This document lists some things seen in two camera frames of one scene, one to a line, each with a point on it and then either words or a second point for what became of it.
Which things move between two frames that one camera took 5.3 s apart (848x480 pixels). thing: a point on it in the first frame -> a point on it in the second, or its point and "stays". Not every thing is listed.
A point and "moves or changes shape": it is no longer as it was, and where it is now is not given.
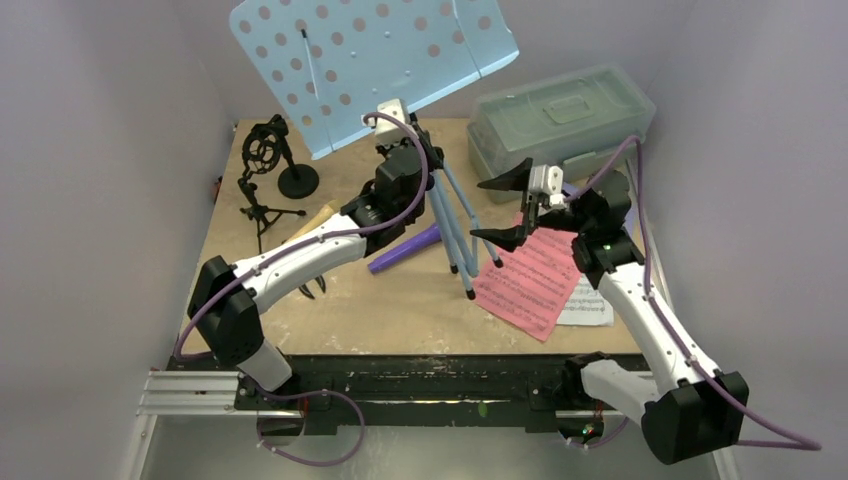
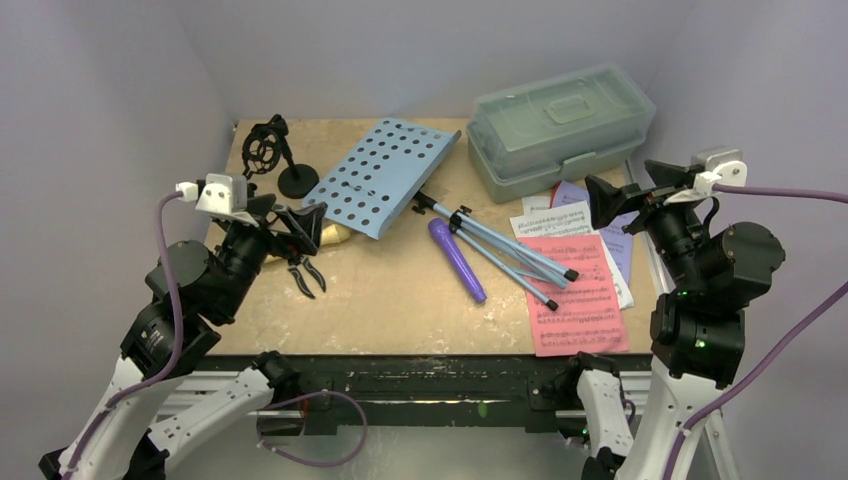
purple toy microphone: (426, 239) -> (443, 229)
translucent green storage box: (572, 127) stays
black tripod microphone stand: (261, 152) stays
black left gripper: (382, 148) -> (305, 223)
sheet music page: (586, 306) moves or changes shape
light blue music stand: (330, 64) -> (374, 186)
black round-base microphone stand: (297, 181) stays
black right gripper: (527, 207) -> (642, 201)
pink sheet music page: (533, 286) -> (588, 319)
